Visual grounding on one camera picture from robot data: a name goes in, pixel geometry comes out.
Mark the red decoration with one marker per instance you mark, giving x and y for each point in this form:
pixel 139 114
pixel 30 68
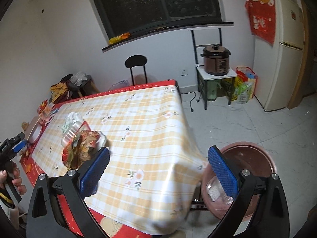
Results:
pixel 45 109

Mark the clear lidded food container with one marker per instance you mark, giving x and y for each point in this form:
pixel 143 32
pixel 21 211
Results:
pixel 118 85

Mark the crumpled clear plastic bag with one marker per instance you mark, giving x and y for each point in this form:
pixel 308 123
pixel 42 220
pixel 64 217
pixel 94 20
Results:
pixel 78 78

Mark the white-top small stand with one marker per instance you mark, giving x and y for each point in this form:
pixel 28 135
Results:
pixel 205 73

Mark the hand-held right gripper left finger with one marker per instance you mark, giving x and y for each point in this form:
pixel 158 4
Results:
pixel 95 171

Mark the red printed cloth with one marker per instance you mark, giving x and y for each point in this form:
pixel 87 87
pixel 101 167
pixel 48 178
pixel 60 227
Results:
pixel 261 19

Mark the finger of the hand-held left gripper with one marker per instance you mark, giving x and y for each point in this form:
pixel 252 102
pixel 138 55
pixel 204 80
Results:
pixel 16 137
pixel 19 146

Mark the dark window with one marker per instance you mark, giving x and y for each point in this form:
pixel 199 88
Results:
pixel 153 2

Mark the black folding chair frame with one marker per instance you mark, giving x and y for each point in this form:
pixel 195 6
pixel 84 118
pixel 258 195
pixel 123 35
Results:
pixel 194 42

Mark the yellow snack packet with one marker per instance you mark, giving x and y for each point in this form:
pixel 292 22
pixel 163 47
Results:
pixel 118 37

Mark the brown paper bag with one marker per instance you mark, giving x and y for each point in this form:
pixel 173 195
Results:
pixel 86 141

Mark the cream refrigerator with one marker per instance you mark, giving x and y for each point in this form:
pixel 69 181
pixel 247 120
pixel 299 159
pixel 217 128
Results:
pixel 279 67

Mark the red tablecloth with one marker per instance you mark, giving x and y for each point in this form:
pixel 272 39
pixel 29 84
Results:
pixel 153 83

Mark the brown pressure cooker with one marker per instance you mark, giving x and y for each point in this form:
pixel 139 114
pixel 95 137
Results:
pixel 215 59

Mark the pink plastic box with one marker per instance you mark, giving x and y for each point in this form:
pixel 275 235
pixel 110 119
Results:
pixel 37 131

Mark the person's left hand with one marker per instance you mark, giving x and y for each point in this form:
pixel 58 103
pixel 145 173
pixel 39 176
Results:
pixel 18 182

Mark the yellow green bag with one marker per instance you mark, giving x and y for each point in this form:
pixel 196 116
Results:
pixel 241 91

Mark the red shopping bag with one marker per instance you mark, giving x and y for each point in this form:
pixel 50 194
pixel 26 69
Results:
pixel 244 73

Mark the pink plastic basin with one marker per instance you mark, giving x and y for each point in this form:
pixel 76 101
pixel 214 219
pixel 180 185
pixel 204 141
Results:
pixel 250 158

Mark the yellow plaid tablecloth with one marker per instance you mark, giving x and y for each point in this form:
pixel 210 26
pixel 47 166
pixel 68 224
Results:
pixel 143 129

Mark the white plastic packet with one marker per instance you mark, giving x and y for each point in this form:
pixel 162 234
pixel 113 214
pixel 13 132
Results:
pixel 70 119

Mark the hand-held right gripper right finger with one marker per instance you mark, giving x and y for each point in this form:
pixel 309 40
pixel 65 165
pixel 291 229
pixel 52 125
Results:
pixel 223 173

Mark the stack of clear containers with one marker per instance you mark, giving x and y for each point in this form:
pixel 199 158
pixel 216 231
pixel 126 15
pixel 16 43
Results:
pixel 71 134

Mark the yellow brown bag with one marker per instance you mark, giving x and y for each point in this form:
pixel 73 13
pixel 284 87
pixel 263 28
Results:
pixel 59 91

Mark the dark wooden stool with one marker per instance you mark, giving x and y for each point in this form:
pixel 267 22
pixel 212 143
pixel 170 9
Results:
pixel 86 86

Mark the gold foil bag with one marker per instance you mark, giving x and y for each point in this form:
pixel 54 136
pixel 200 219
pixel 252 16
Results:
pixel 71 159

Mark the black round-back chair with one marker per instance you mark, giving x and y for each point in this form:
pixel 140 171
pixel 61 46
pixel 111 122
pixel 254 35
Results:
pixel 135 61

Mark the white wall socket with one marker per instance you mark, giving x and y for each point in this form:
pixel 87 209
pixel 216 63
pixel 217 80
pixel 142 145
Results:
pixel 184 72

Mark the black table frame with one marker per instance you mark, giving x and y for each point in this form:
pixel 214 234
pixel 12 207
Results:
pixel 198 204

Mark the black window sill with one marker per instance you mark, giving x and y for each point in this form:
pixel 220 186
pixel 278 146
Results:
pixel 173 28

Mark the green kettle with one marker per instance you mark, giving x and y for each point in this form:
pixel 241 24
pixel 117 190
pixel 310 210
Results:
pixel 213 91

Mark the clear plastic container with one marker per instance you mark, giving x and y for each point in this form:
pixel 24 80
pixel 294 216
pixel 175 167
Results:
pixel 102 141

